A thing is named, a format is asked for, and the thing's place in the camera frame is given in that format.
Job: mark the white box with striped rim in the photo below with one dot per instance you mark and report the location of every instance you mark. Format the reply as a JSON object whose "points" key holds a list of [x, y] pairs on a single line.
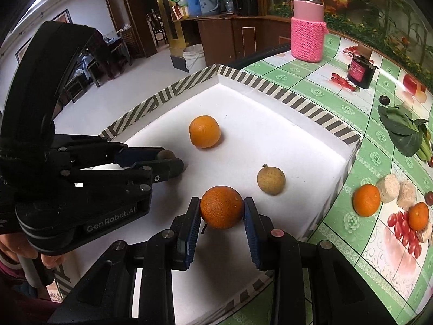
{"points": [[270, 125]]}

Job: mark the dark plum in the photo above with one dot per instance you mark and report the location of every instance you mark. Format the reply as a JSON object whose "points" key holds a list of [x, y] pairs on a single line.
{"points": [[430, 198]]}

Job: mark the blue thermos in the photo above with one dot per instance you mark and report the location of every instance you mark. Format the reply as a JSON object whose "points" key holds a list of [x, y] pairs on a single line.
{"points": [[193, 1]]}

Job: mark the wooden counter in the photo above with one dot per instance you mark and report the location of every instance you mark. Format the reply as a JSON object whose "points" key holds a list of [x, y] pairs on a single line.
{"points": [[233, 37]]}

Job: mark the green fruit-print tablecloth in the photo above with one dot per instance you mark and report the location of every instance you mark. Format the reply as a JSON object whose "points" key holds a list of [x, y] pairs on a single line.
{"points": [[338, 108]]}

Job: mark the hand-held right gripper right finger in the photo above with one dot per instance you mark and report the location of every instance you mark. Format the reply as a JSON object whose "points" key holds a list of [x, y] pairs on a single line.
{"points": [[252, 237]]}

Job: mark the white plastic bucket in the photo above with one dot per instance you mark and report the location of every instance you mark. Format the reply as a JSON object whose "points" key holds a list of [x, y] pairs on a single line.
{"points": [[194, 57]]}

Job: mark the small longan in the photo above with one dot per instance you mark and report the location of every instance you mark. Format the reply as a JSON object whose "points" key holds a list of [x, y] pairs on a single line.
{"points": [[166, 154]]}

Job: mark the rough-skinned orange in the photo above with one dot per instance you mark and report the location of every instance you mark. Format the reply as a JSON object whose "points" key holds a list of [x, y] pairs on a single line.
{"points": [[221, 207]]}

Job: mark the framed wall picture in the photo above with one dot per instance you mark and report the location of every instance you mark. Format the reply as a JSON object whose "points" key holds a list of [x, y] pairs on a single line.
{"points": [[23, 49], [62, 16]]}

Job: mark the glass jar with green bag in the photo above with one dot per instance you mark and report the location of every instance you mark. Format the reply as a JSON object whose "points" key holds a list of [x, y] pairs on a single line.
{"points": [[227, 0]]}

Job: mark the pink knitted-sleeve bottle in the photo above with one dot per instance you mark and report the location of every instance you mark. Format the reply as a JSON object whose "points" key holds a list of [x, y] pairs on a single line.
{"points": [[307, 30]]}

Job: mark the small dark round fruit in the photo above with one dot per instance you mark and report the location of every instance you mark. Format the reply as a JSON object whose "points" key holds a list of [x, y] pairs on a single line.
{"points": [[384, 100]]}

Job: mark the wooden chair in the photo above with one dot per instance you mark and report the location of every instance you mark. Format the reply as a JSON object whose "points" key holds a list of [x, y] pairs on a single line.
{"points": [[159, 27]]}

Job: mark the floral wall mural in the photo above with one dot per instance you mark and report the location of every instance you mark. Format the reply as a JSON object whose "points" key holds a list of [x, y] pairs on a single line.
{"points": [[372, 3]]}

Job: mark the smooth orange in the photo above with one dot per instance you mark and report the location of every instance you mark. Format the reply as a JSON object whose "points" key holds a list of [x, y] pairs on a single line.
{"points": [[204, 131]]}

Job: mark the person's left forearm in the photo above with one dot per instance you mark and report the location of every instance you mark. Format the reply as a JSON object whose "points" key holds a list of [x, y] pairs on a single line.
{"points": [[20, 298]]}

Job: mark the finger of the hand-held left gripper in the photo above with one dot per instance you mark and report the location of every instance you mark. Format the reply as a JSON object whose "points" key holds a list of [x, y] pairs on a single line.
{"points": [[165, 171], [138, 155]]}

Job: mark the large longan with stem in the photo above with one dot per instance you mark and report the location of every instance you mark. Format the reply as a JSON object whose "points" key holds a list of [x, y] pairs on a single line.
{"points": [[271, 179]]}

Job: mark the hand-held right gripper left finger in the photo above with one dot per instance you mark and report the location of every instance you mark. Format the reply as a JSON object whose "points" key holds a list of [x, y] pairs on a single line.
{"points": [[191, 233]]}

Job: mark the dark jar with pink label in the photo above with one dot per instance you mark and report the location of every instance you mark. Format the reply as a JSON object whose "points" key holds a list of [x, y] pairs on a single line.
{"points": [[360, 72]]}

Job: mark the person's left hand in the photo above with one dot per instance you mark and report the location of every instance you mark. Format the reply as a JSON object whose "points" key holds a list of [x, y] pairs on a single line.
{"points": [[10, 249]]}

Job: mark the black kettle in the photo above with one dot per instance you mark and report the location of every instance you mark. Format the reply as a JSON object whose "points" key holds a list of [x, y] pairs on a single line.
{"points": [[246, 2]]}

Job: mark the dark-leaf bok choy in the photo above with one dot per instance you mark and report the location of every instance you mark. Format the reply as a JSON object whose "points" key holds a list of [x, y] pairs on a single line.
{"points": [[402, 128]]}

